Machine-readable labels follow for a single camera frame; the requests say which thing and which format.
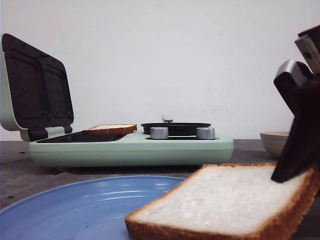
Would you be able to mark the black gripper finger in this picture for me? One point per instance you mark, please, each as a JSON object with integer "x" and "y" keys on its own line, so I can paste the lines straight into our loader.
{"x": 300, "y": 90}

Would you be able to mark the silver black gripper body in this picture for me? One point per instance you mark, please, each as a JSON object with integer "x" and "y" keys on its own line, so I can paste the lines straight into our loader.
{"x": 308, "y": 43}

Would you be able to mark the beige ribbed bowl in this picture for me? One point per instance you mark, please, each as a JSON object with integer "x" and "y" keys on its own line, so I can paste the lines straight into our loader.
{"x": 274, "y": 141}

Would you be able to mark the breakfast maker hinged lid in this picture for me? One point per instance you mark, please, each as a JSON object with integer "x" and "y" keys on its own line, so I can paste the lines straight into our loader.
{"x": 35, "y": 97}

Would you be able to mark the mint green breakfast maker base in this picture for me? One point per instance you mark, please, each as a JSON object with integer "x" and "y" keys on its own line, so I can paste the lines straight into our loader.
{"x": 132, "y": 150}

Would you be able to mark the right silver control knob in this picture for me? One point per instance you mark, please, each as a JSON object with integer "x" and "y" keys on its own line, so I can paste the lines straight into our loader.
{"x": 205, "y": 133}

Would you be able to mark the silver control knob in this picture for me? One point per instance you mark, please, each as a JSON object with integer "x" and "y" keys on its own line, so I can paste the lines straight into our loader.
{"x": 205, "y": 133}
{"x": 159, "y": 133}

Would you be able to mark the black round frying pan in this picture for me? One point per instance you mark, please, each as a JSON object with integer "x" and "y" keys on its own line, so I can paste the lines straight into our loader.
{"x": 175, "y": 128}

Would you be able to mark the left silver control knob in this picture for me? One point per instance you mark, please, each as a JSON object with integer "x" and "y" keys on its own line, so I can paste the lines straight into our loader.
{"x": 159, "y": 133}

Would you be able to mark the blue ceramic plate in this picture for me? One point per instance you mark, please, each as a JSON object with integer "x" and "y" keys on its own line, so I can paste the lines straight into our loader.
{"x": 87, "y": 210}

